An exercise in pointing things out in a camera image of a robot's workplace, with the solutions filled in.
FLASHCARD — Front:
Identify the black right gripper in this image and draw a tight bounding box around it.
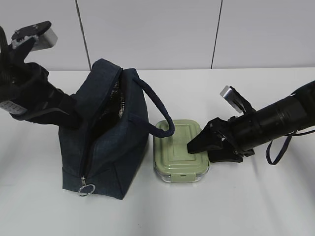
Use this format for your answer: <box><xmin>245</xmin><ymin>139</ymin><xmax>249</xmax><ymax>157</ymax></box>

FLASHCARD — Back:
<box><xmin>187</xmin><ymin>118</ymin><xmax>255</xmax><ymax>163</ymax></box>

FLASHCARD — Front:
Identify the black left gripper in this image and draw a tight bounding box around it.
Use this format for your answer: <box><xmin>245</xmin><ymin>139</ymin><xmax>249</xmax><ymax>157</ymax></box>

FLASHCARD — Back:
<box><xmin>0</xmin><ymin>62</ymin><xmax>81</xmax><ymax>129</ymax></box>

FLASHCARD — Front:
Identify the green lid glass container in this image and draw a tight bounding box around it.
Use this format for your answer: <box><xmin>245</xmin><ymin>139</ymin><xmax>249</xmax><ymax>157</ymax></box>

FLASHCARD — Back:
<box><xmin>153</xmin><ymin>119</ymin><xmax>210</xmax><ymax>183</ymax></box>

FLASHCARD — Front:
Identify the dark blue lunch bag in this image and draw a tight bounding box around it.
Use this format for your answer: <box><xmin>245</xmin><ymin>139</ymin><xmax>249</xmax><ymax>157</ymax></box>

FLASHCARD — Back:
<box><xmin>58</xmin><ymin>59</ymin><xmax>175</xmax><ymax>200</ymax></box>

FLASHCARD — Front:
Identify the silver zipper pull ring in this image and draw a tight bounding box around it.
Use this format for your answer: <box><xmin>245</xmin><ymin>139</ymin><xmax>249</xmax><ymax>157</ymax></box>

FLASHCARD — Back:
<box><xmin>78</xmin><ymin>176</ymin><xmax>95</xmax><ymax>197</ymax></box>

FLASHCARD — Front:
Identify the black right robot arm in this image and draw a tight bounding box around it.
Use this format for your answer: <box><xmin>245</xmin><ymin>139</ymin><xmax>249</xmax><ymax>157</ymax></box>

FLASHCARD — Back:
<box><xmin>187</xmin><ymin>82</ymin><xmax>315</xmax><ymax>165</ymax></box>

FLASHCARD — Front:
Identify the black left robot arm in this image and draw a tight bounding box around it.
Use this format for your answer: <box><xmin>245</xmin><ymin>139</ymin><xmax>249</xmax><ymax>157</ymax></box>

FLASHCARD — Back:
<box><xmin>0</xmin><ymin>21</ymin><xmax>82</xmax><ymax>129</ymax></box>

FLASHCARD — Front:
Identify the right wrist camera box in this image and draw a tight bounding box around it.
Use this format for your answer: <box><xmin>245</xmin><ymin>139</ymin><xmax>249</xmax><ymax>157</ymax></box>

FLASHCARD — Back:
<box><xmin>220</xmin><ymin>86</ymin><xmax>255</xmax><ymax>114</ymax></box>

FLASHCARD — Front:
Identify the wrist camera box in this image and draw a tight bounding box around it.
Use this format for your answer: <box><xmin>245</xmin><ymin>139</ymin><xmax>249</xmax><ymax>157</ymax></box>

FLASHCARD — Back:
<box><xmin>11</xmin><ymin>21</ymin><xmax>58</xmax><ymax>51</ymax></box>
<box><xmin>220</xmin><ymin>86</ymin><xmax>255</xmax><ymax>114</ymax></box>

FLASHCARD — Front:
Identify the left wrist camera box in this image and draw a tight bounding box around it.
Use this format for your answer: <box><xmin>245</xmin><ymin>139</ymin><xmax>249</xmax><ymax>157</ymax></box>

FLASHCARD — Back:
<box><xmin>11</xmin><ymin>21</ymin><xmax>58</xmax><ymax>51</ymax></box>

